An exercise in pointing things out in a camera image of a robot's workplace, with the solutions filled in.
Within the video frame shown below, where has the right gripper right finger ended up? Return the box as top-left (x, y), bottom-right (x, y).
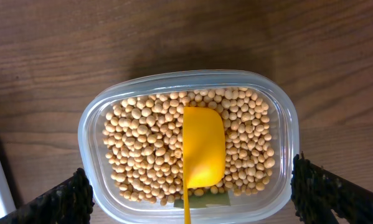
top-left (291, 153), bottom-right (373, 224)

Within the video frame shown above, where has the clear plastic container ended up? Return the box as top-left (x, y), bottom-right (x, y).
top-left (78, 70), bottom-right (300, 223)

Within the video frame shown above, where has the soybeans pile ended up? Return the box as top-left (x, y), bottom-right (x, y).
top-left (103, 87), bottom-right (275, 205)

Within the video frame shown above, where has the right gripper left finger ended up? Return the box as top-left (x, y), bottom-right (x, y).
top-left (0, 168), bottom-right (94, 224)

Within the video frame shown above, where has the yellow measuring scoop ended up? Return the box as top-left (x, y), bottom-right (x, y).
top-left (182, 107), bottom-right (225, 224)

